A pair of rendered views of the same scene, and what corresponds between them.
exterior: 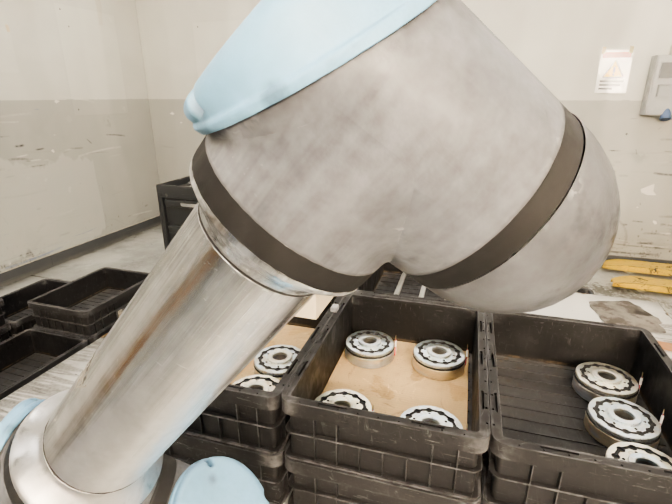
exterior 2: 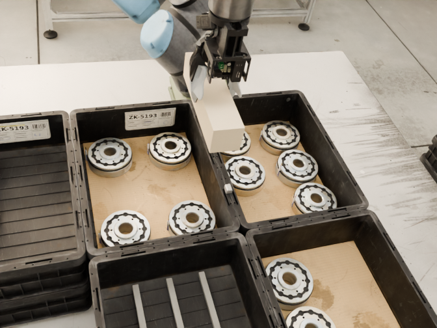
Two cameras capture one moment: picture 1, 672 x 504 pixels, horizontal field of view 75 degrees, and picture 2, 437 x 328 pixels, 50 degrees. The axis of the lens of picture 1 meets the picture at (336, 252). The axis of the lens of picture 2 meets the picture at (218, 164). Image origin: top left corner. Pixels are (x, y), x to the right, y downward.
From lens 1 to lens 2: 1.40 m
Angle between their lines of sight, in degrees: 103
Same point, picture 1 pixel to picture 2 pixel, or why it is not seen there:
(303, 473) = not seen: hidden behind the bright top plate
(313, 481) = not seen: hidden behind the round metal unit
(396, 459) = (122, 129)
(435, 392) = (118, 204)
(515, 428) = (53, 194)
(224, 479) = (160, 25)
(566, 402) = (8, 237)
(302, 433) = (178, 119)
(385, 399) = (152, 183)
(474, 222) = not seen: outside the picture
